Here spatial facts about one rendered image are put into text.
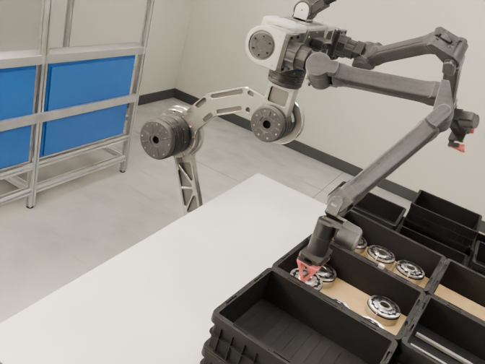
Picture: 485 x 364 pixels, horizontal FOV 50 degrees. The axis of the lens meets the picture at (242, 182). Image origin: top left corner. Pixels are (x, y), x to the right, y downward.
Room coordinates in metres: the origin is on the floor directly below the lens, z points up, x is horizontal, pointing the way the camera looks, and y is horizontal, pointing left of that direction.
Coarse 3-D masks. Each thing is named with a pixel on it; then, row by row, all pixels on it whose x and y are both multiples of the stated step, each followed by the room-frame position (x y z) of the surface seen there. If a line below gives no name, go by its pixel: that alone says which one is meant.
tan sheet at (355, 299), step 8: (336, 280) 1.44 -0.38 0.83; (328, 288) 1.38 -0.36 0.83; (336, 288) 1.39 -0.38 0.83; (344, 288) 1.40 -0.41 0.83; (352, 288) 1.42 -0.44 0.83; (336, 296) 1.35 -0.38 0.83; (344, 296) 1.36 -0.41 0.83; (352, 296) 1.37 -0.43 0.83; (360, 296) 1.39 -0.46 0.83; (368, 296) 1.40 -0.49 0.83; (352, 304) 1.33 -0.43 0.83; (360, 304) 1.34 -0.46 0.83; (360, 312) 1.30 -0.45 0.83; (400, 320) 1.32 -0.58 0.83; (384, 328) 1.26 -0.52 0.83; (392, 328) 1.27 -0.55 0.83; (400, 328) 1.28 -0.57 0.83
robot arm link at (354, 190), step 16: (432, 112) 1.42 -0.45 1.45; (448, 112) 1.41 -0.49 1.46; (416, 128) 1.42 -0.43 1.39; (432, 128) 1.41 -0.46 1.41; (400, 144) 1.40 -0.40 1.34; (416, 144) 1.40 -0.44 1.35; (384, 160) 1.38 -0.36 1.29; (400, 160) 1.37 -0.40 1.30; (368, 176) 1.35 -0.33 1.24; (384, 176) 1.36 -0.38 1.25; (336, 192) 1.33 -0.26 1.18; (352, 192) 1.32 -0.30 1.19; (368, 192) 1.35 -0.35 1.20; (352, 208) 1.35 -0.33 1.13
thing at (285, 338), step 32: (256, 288) 1.18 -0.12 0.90; (288, 288) 1.21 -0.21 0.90; (256, 320) 1.14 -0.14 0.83; (288, 320) 1.17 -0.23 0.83; (320, 320) 1.16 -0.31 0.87; (352, 320) 1.13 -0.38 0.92; (224, 352) 0.97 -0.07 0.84; (288, 352) 1.05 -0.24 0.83; (320, 352) 1.08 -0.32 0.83; (352, 352) 1.11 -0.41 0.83; (384, 352) 1.08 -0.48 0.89
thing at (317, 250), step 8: (312, 240) 1.28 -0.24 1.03; (320, 240) 1.27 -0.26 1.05; (328, 240) 1.27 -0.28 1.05; (304, 248) 1.29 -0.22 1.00; (312, 248) 1.27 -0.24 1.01; (320, 248) 1.27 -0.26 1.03; (328, 248) 1.33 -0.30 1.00; (304, 256) 1.25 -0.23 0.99; (312, 256) 1.26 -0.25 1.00; (320, 256) 1.27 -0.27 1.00
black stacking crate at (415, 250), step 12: (348, 216) 1.77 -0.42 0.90; (372, 228) 1.73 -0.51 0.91; (372, 240) 1.72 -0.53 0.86; (384, 240) 1.70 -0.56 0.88; (396, 240) 1.69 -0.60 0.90; (396, 252) 1.68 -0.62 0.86; (408, 252) 1.66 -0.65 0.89; (420, 252) 1.65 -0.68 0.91; (420, 264) 1.64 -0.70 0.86; (432, 264) 1.62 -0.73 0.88
